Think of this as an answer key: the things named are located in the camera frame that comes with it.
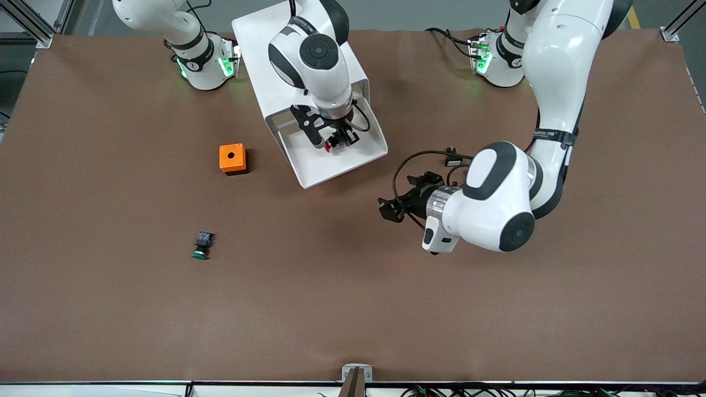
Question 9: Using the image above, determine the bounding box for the green push button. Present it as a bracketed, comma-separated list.
[192, 231, 215, 260]

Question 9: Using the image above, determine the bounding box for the orange box with hole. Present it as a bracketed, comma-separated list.
[219, 143, 249, 176]

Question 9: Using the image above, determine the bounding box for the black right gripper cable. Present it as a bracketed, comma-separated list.
[350, 101, 372, 133]

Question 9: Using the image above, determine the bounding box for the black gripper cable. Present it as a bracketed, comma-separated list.
[392, 149, 476, 232]
[350, 101, 372, 133]

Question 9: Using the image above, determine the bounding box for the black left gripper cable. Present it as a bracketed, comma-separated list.
[392, 149, 476, 232]

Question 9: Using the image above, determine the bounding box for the black arm base cable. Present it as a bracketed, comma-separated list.
[425, 26, 476, 58]

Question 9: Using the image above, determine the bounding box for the grey metal table bracket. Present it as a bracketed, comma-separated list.
[341, 363, 373, 383]

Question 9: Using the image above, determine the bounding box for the aluminium frame profile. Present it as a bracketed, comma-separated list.
[659, 0, 706, 42]
[0, 0, 75, 49]

